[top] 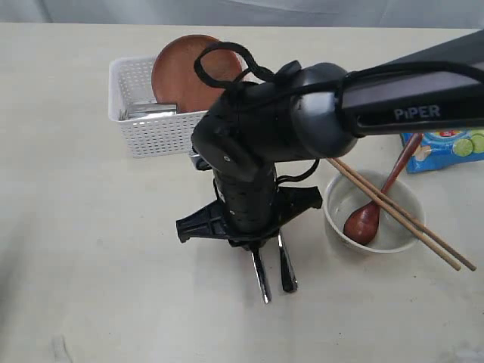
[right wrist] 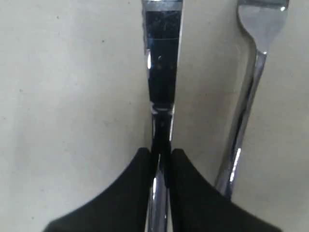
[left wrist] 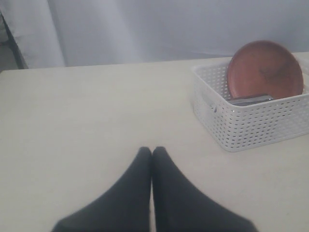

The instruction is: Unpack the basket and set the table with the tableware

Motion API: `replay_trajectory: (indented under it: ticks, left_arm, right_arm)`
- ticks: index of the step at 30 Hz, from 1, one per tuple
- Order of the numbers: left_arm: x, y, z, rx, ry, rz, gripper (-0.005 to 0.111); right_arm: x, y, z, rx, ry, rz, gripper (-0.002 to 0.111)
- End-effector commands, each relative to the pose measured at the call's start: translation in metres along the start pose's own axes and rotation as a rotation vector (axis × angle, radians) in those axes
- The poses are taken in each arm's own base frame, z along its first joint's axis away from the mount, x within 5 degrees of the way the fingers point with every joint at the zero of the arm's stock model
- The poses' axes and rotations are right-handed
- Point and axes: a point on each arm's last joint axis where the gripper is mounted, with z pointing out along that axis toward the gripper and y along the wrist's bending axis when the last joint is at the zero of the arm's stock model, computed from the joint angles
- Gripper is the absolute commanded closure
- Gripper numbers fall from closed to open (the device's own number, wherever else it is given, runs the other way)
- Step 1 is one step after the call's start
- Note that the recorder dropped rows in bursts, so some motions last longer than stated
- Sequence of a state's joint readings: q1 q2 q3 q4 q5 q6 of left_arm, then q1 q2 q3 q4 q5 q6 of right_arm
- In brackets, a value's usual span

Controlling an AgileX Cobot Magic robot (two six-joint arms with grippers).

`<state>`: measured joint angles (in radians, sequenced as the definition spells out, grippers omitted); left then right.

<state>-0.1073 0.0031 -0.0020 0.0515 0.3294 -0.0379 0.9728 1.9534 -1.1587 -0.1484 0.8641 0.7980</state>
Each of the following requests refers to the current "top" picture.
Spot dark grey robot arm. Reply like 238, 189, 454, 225
176, 31, 483, 248

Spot silver table knife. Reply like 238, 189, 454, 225
250, 247, 272, 304

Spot shiny metal cup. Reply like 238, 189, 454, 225
119, 102, 178, 121

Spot blue chip bag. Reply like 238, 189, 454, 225
406, 129, 483, 173

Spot brown wooden spoon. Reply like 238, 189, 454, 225
343, 133, 424, 246

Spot silver metal fork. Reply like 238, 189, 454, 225
278, 231, 298, 293

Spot brown round plate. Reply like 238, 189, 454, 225
151, 35, 242, 113

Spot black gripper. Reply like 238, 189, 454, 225
175, 82, 323, 250

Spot wooden chopstick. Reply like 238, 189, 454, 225
327, 159, 461, 271
335, 158, 476, 271

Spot white plastic perforated basket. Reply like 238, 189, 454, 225
108, 56, 206, 158

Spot white ceramic bowl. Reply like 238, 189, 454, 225
323, 169, 425, 255

